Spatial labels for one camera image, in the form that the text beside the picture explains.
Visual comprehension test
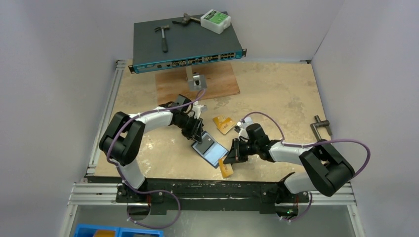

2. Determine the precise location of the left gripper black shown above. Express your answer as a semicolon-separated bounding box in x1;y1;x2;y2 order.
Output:
174;115;202;143

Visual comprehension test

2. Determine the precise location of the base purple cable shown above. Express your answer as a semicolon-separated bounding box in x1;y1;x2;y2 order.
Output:
126;190;182;230

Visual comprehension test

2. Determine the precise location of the blue leather card holder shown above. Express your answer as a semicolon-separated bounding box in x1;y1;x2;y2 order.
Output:
191;131;228;168

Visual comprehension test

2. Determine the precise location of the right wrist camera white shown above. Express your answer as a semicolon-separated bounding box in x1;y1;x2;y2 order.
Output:
235;122;248;138

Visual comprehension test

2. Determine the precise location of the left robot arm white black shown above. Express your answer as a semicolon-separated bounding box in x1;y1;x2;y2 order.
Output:
98;95;207;202

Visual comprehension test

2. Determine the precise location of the metal door handle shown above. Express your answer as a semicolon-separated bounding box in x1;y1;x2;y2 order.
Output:
310;115;333;141

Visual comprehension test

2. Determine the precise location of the metal stand bracket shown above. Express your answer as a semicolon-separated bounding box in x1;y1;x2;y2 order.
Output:
185;66;207;91

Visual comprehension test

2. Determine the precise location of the dark metal tool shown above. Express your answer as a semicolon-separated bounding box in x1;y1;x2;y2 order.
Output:
172;13;201;26

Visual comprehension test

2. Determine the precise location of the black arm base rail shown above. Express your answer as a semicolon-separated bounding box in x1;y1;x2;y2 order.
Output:
116;178;309;215

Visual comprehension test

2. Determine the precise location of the small black hammer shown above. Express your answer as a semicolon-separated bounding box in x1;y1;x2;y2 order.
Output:
154;25;170;53

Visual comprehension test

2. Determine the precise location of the single gold credit card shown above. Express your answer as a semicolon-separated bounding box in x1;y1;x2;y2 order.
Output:
218;158;234;178

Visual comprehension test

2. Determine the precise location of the single black credit card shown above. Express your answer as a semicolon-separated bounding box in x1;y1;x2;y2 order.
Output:
194;135;214;155

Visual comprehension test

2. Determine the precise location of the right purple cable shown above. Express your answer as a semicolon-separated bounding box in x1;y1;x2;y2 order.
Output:
239;112;372;179

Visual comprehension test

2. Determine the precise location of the brown wooden board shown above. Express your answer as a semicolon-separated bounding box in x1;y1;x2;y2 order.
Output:
155;62;240;104

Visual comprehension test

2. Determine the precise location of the blue network switch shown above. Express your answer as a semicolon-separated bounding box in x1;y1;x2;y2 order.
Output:
129;17;247;74

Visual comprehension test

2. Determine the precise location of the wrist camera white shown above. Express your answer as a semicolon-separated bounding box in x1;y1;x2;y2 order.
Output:
192;102;208;119
235;122;248;138

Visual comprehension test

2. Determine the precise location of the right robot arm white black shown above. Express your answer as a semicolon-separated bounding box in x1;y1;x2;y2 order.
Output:
223;123;355;201

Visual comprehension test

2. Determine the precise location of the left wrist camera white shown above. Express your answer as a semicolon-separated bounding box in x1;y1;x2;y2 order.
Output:
192;102;208;119

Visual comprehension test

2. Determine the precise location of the aluminium frame rail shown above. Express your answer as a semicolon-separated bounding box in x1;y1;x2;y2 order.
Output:
67;183;357;207

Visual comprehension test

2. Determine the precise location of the blue plastic bin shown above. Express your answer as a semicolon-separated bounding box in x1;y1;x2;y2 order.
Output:
73;224;165;237

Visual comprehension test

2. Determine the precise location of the white green electrical box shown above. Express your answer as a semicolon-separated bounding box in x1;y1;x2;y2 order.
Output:
200;9;231;34

